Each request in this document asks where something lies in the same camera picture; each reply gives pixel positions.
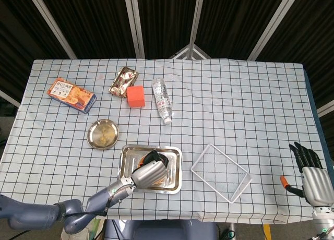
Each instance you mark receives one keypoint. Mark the white bowl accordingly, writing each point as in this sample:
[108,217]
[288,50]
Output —
[160,183]

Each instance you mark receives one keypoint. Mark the white screen frame post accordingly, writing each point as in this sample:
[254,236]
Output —
[52,23]
[271,26]
[135,23]
[196,18]

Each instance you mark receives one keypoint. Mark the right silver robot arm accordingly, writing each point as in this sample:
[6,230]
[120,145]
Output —
[323,221]

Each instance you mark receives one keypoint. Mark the white triangular screen foot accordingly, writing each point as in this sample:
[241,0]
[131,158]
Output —
[199,53]

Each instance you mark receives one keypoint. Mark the orange blue cookie box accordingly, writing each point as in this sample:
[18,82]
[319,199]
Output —
[70,95]

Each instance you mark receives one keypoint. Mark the orange cube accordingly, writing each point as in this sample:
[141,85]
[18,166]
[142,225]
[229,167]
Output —
[135,96]

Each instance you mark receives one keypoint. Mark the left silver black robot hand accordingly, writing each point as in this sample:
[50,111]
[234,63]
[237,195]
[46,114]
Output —
[148,174]

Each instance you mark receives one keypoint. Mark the blue checked tablecloth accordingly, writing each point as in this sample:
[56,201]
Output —
[235,107]

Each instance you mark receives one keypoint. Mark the gold foil snack packet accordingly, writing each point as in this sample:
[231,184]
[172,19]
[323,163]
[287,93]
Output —
[122,81]

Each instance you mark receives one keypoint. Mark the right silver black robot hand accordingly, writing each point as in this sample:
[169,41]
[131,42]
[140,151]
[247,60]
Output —
[317,185]

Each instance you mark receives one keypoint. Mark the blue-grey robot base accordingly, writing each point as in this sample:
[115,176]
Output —
[161,230]

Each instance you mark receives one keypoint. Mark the rectangular steel tray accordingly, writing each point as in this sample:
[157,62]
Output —
[173,180]

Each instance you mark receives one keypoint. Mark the black pleated screen fabric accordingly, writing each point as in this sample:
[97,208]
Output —
[167,15]

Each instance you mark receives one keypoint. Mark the round steel plate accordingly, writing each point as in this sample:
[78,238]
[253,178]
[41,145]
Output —
[102,133]

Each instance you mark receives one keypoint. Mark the clear plastic water bottle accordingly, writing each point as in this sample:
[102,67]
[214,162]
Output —
[162,99]

